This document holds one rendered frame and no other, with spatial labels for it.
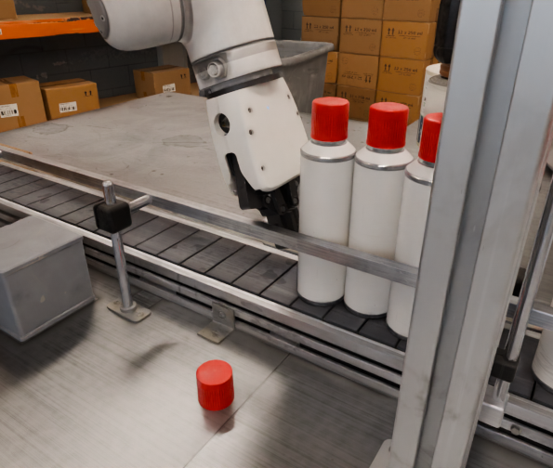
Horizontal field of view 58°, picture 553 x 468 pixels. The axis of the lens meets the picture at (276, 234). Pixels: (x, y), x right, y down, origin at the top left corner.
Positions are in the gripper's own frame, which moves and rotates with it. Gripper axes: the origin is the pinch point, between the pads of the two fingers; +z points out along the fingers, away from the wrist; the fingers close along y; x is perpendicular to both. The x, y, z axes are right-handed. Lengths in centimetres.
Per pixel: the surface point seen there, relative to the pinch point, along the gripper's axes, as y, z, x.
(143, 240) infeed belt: -2.3, -1.0, 21.2
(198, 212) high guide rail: -4.4, -4.3, 7.4
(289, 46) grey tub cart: 257, -37, 155
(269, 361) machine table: -7.7, 11.6, 1.2
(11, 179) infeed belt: 1, -13, 54
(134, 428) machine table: -21.3, 9.8, 6.1
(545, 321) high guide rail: -4.4, 7.6, -24.3
